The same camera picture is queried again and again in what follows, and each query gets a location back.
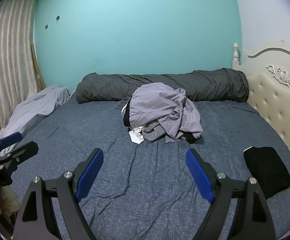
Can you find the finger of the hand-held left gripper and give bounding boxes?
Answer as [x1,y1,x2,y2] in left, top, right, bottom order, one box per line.
[0,141,39,173]
[0,132,23,156]

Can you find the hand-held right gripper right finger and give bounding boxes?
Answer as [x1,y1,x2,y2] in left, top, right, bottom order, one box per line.
[186,148,277,240]

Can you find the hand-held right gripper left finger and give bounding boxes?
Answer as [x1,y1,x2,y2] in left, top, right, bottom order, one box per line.
[13,148,104,240]

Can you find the light grey jacket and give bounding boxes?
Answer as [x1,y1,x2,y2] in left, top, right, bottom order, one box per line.
[121,82,203,144]

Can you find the light grey blanket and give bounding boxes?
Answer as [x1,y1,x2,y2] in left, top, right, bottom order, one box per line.
[0,85,72,144]

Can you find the bed with blue bedsheet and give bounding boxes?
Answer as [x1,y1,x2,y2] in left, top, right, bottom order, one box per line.
[0,90,290,240]

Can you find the white shirt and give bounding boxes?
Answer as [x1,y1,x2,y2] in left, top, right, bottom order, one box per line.
[129,126,145,145]

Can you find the grey sweater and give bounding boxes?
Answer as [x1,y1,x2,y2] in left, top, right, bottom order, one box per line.
[142,121,172,142]

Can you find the black folded garment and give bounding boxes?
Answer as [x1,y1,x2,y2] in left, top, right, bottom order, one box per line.
[243,147,290,199]

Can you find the striped beige curtain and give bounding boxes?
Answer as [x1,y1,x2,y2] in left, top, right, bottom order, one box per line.
[0,0,41,144]

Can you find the wooden pole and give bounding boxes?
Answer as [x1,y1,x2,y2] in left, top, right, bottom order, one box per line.
[30,44,45,91]

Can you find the dark grey rolled duvet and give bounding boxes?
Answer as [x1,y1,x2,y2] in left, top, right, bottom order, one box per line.
[75,67,250,103]

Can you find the cream tufted headboard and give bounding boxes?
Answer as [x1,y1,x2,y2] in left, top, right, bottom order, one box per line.
[233,42,290,178]

